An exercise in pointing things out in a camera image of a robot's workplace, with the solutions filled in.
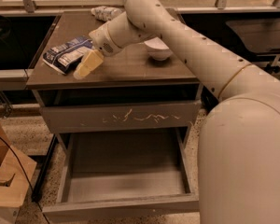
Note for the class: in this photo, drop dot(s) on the open grey lower drawer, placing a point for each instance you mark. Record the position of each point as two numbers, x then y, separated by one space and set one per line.
131 173

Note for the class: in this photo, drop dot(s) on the grey drawer cabinet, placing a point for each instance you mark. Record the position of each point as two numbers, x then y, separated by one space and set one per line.
126 78

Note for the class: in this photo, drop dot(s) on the white bowl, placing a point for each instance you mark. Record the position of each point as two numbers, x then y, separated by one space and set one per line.
157 50

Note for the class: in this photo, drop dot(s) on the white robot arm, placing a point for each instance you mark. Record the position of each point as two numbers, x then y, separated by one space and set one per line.
239 145

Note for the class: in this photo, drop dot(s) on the blue chip bag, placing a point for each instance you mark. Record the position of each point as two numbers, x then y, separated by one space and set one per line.
62 57

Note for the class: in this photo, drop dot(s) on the scratched grey middle drawer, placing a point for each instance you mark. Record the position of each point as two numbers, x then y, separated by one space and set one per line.
115 117

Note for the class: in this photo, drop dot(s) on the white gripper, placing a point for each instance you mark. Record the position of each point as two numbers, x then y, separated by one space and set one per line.
102 41

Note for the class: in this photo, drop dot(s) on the cardboard box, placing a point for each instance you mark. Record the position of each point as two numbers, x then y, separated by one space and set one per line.
16 171

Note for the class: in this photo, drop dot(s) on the black table leg left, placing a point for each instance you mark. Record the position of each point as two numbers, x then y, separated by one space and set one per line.
44 161

